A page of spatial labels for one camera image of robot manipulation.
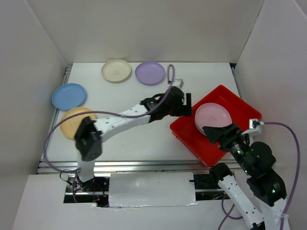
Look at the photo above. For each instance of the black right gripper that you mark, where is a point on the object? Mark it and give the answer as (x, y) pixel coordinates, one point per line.
(227, 133)

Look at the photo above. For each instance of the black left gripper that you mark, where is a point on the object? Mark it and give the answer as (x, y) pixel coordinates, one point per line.
(183, 109)

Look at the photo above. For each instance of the pink plate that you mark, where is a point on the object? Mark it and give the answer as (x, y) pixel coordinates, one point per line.
(211, 115)

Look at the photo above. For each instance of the purple plate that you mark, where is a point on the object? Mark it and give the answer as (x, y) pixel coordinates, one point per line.
(150, 73)

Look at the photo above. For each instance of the orange plate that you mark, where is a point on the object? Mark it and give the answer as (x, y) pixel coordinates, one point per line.
(69, 127)

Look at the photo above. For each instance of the blue plate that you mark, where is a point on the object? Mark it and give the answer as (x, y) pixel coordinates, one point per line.
(68, 96)

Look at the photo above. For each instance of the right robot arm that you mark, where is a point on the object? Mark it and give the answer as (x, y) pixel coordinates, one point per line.
(256, 160)

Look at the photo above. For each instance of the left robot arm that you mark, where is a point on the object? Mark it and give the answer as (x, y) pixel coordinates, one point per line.
(91, 134)

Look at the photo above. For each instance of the red plastic bin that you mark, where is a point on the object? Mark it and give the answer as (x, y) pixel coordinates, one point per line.
(185, 129)

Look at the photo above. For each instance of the white tape patch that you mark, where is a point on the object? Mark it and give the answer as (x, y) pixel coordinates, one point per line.
(159, 189)

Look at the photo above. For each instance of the cream plate at back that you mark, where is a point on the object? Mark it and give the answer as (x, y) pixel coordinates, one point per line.
(116, 70)

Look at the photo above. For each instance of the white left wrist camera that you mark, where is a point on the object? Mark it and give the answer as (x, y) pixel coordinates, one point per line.
(178, 83)

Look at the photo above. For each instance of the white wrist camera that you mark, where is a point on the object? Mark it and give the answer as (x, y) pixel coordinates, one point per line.
(254, 127)
(178, 83)

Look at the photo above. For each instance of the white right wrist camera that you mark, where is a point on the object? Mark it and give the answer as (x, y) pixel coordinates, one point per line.
(254, 127)

